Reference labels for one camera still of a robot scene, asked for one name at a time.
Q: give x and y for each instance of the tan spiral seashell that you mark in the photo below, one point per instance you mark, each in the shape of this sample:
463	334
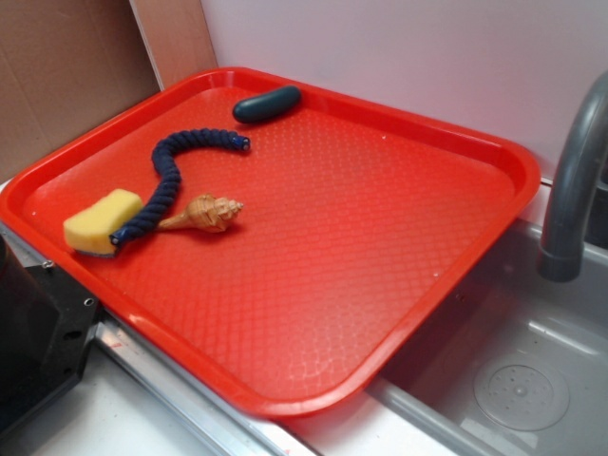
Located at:
205	213

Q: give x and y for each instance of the brown cardboard panel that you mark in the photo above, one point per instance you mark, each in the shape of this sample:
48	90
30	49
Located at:
68	66

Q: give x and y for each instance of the dark green plastic pickle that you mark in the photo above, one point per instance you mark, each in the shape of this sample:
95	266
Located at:
268	105

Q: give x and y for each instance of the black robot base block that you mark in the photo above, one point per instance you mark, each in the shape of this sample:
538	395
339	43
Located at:
47	323

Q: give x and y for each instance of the yellow sponge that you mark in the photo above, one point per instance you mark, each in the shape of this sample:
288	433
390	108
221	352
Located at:
88	232

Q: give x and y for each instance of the grey plastic faucet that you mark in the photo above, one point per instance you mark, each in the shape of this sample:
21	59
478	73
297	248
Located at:
576	212

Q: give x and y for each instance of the aluminium frame rail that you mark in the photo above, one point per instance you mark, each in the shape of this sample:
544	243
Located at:
221	429

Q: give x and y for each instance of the red plastic tray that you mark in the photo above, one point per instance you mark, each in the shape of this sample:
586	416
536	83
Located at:
358	220

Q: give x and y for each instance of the grey plastic sink basin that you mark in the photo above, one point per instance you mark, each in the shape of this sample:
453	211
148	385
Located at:
509	363

